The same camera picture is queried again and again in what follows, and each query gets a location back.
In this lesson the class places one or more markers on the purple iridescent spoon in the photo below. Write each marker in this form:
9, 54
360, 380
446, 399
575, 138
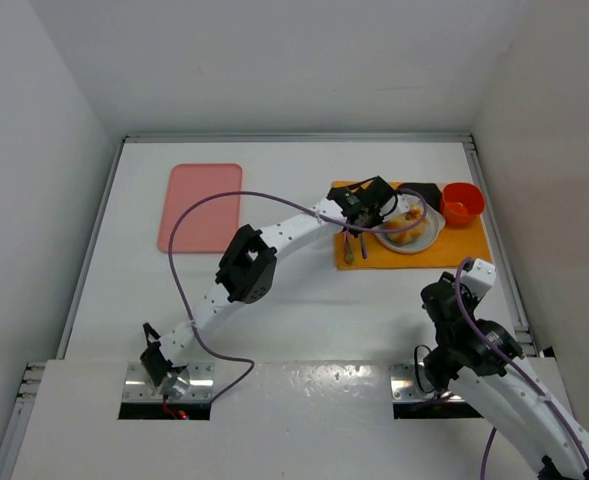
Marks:
363, 247

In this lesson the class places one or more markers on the golden bread roll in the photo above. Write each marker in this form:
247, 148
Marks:
407, 227

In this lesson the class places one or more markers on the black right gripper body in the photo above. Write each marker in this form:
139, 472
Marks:
437, 298

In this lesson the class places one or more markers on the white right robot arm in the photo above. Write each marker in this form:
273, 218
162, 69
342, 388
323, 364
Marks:
481, 362

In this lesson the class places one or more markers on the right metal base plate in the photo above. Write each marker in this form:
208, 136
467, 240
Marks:
409, 385

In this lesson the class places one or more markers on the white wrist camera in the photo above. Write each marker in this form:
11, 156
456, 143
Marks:
399, 206
478, 277

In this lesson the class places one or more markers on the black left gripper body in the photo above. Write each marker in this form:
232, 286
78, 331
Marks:
362, 220

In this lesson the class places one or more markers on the orange cup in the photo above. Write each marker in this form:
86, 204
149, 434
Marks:
461, 203

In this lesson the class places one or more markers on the orange placemat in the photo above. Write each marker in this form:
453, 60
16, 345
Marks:
452, 245

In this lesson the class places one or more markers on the black coaster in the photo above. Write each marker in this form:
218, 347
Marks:
430, 192

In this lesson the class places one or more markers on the metal base plate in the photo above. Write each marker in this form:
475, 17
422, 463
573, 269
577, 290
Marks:
192, 384
409, 385

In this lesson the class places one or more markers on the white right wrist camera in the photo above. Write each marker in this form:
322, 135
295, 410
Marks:
478, 277

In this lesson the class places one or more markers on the pink cutting board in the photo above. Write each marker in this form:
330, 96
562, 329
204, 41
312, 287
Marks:
211, 226

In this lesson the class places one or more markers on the clear glass plate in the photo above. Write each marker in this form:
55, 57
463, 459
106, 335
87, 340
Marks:
434, 228

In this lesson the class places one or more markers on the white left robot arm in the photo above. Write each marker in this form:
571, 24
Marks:
247, 268

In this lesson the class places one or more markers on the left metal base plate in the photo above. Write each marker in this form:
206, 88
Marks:
192, 384

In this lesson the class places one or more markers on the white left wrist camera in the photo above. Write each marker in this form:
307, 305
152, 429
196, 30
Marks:
399, 206

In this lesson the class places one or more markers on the white foam front panel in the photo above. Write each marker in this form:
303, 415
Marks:
285, 421

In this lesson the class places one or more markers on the purple iridescent knife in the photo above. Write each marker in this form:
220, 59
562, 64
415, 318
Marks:
348, 256

